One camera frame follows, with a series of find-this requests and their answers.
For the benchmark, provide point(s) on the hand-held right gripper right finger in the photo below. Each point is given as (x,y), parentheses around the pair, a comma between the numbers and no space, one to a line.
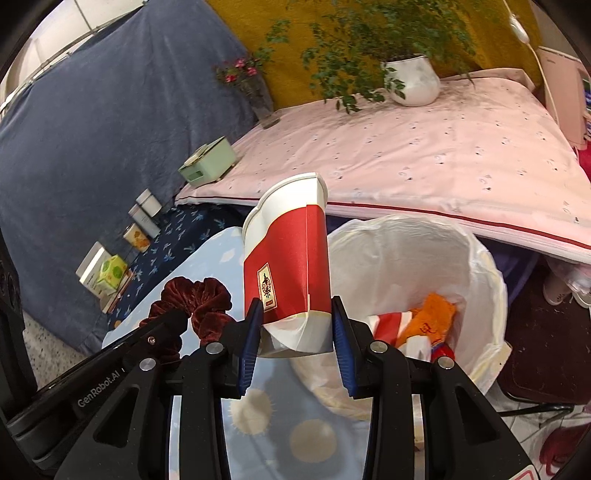
(344,355)

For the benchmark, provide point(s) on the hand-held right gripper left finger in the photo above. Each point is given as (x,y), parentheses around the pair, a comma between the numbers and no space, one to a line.
(249,350)

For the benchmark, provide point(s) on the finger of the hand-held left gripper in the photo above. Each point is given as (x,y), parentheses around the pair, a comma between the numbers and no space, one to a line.
(157,332)

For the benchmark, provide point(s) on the dark red velvet scrunchie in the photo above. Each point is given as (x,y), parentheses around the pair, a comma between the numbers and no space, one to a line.
(207,300)

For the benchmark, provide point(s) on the orange plastic wrapper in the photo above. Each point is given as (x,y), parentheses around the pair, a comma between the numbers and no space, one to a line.
(429,323)

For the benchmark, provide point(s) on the red and white paper cup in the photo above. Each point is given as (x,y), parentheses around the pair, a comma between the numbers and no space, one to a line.
(286,258)

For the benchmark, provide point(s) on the bin with white bag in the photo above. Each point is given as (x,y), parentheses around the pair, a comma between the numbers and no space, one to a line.
(415,258)

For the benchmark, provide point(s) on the green printed carton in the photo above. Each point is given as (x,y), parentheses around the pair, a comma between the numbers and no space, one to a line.
(112,274)

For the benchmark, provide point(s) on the light blue dotted sheet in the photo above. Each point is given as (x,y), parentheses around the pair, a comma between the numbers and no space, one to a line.
(272,434)

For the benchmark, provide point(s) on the dark blue dragonfly cloth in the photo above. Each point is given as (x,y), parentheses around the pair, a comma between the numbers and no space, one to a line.
(180,240)

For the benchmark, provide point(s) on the white flat box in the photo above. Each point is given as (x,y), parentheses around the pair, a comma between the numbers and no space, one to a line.
(90,263)

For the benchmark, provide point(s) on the orange printed cup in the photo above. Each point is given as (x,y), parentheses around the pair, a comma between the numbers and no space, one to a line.
(137,237)

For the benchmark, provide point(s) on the white round tin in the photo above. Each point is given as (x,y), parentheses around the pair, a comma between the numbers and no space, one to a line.
(147,201)
(143,221)

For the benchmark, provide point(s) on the green tissue box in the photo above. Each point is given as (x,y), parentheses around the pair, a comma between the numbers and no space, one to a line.
(210,164)

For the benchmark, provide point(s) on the dark brown floor mat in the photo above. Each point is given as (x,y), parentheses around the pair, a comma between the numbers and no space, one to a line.
(545,346)

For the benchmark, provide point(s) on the blue-grey blanket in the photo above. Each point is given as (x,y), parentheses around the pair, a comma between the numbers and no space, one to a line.
(92,138)

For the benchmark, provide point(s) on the pink quilt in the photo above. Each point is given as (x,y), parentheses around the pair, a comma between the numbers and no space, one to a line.
(415,152)

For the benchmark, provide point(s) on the white sneaker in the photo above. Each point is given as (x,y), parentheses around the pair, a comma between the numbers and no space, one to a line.
(558,288)

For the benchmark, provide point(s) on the dark red slipper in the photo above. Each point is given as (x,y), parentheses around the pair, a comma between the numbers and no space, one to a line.
(563,447)

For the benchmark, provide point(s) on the glass vase with pink flowers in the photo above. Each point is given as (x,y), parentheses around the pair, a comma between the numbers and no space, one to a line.
(263,106)

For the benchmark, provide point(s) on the mustard yellow cloth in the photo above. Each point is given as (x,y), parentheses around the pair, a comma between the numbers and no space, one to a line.
(295,78)

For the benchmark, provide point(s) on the green plant in white pot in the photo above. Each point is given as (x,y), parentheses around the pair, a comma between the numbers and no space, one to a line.
(415,81)

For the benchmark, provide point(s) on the pink appliance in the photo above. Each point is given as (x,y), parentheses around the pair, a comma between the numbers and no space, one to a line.
(563,92)

